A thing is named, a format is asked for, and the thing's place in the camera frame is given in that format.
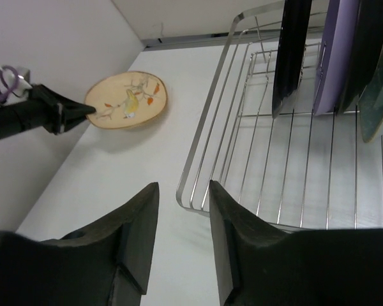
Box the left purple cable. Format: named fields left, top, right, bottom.
left=0, top=65, right=19, bottom=109

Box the tan floral round plate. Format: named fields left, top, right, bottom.
left=84, top=71, right=169, bottom=129

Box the black mosaic rimmed plate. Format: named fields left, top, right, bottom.
left=272, top=0, right=312, bottom=119

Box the metal wire dish rack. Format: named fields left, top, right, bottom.
left=176, top=1, right=383, bottom=230

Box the purple plastic plate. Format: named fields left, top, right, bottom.
left=313, top=0, right=360, bottom=115

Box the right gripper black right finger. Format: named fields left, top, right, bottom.
left=209, top=180, right=287, bottom=305

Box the brown rimmed cream plate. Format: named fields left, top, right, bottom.
left=335, top=1, right=383, bottom=114

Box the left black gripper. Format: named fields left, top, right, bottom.
left=0, top=84, right=96, bottom=140

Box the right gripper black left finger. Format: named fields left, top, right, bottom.
left=42, top=182, right=160, bottom=295

